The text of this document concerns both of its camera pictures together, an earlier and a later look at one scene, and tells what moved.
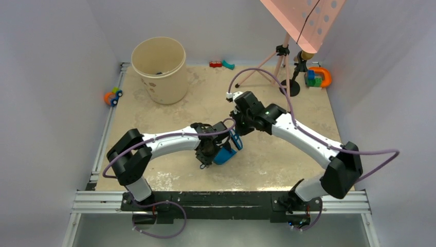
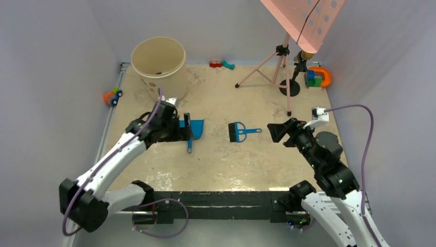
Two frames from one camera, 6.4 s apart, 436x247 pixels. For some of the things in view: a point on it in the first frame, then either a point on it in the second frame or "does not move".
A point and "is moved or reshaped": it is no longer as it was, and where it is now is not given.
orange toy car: (111, 98) does not move
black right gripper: (235, 114) -> (278, 130)
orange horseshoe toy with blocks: (318, 76) does not move
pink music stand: (309, 22) does not move
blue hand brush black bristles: (236, 139) is moved or reshaped
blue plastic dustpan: (222, 155) is moved or reshaped
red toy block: (215, 64) does not move
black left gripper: (206, 160) -> (181, 134)
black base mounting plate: (194, 206) does not move
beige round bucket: (161, 62) does not move
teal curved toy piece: (227, 65) does not move
